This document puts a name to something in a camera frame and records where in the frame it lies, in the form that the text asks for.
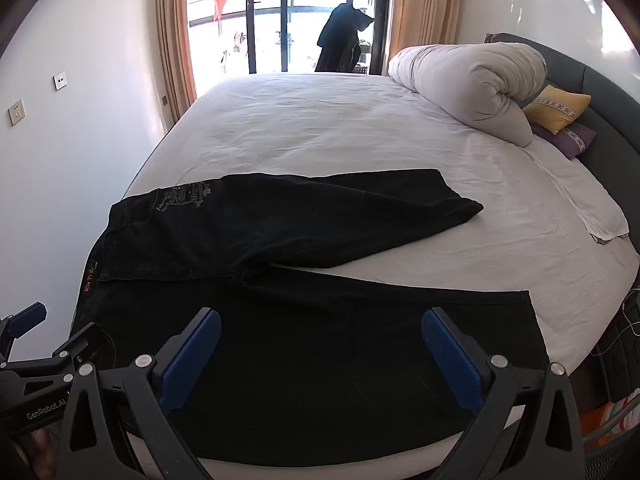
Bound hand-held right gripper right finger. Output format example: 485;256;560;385
421;306;587;480

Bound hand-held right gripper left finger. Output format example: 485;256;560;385
57;307;222;480

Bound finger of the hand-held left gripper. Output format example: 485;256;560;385
9;322;109;386
0;302;49;361

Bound black pants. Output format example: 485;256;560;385
75;167;551;461

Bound person's left hand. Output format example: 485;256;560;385
22;430;58;480

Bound orange striped cloth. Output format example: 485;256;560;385
582;400;640;441

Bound white folded cloth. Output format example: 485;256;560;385
530;145;630;245

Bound purple patterned pillow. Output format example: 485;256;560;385
531;121;598;161

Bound bed with white sheet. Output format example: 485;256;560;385
75;72;640;480

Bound yellow patterned pillow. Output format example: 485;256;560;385
522;85;592;136

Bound rolled white duvet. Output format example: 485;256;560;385
387;42;548;148

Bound grey bed headboard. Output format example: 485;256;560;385
485;32;640;291

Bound beige curtain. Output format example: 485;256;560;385
387;0;463;61
154;0;198;126

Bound black hanging garment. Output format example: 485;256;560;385
315;3;375;73

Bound black framed glass door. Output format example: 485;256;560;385
187;0;393;76

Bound white cable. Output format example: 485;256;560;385
621;300;640;337

